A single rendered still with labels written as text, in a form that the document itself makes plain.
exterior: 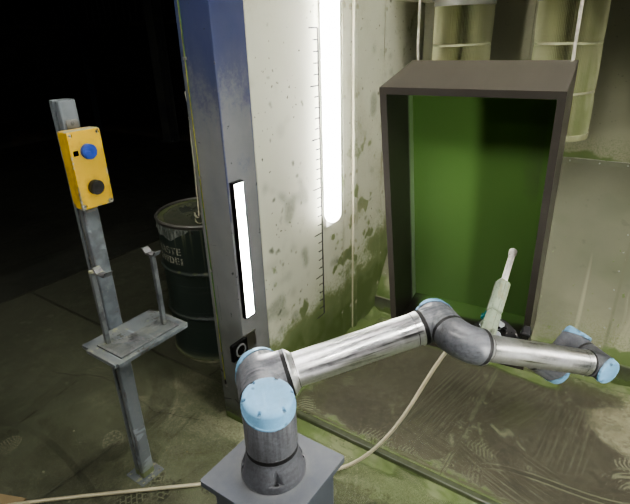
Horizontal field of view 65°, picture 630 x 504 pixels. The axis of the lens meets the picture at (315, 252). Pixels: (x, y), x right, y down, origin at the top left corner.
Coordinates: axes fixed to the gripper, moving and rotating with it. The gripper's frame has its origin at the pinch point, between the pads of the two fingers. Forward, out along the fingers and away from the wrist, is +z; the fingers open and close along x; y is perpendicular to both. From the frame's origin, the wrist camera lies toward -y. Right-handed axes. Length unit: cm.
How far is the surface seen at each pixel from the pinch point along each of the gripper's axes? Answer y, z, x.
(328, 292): 104, 39, 37
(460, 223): 21, 13, 57
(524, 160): -20, 14, 64
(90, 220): 29, 138, -37
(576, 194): 31, -51, 142
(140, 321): 60, 107, -48
